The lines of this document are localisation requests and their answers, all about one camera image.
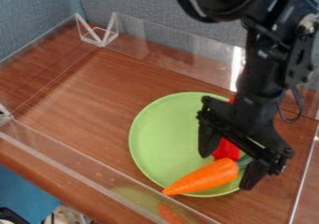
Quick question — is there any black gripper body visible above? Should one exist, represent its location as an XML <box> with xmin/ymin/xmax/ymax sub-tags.
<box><xmin>198</xmin><ymin>94</ymin><xmax>294</xmax><ymax>175</ymax></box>

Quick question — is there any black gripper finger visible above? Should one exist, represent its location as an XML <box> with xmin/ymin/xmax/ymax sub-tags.
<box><xmin>239</xmin><ymin>159</ymin><xmax>270</xmax><ymax>190</ymax></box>
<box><xmin>198</xmin><ymin>120</ymin><xmax>220</xmax><ymax>158</ymax></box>

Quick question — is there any orange toy carrot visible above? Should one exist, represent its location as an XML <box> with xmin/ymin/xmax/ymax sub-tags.
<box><xmin>162</xmin><ymin>155</ymin><xmax>252</xmax><ymax>196</ymax></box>

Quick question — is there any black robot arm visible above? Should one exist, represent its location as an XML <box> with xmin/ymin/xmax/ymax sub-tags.
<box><xmin>178</xmin><ymin>0</ymin><xmax>319</xmax><ymax>190</ymax></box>

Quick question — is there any green plate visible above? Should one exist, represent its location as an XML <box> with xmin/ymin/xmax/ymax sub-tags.
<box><xmin>128</xmin><ymin>91</ymin><xmax>246</xmax><ymax>198</ymax></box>

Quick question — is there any red toy block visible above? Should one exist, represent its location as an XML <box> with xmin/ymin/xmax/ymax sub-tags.
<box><xmin>211</xmin><ymin>96</ymin><xmax>242</xmax><ymax>162</ymax></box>

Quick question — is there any black cable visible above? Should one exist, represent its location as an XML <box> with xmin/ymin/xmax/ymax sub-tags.
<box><xmin>275</xmin><ymin>86</ymin><xmax>307</xmax><ymax>124</ymax></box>

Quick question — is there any clear acrylic enclosure wall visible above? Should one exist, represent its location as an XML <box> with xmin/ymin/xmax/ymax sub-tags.
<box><xmin>0</xmin><ymin>13</ymin><xmax>319</xmax><ymax>224</ymax></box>

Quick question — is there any clear acrylic corner bracket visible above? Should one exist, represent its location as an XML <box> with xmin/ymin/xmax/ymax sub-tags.
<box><xmin>75</xmin><ymin>13</ymin><xmax>119</xmax><ymax>48</ymax></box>

